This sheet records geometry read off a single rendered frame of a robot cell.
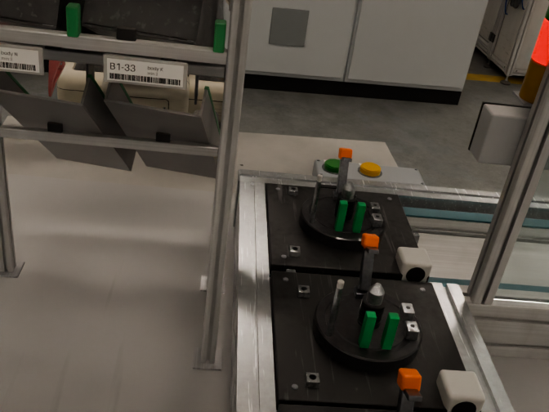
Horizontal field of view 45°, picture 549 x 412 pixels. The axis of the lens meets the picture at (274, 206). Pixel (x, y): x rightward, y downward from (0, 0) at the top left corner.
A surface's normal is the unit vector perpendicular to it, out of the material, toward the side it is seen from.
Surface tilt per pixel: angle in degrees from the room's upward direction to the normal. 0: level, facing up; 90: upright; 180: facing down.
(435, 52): 90
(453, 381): 0
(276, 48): 90
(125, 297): 0
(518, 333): 90
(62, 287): 0
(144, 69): 90
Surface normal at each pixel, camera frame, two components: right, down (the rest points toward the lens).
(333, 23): 0.10, 0.53
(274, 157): 0.12, -0.84
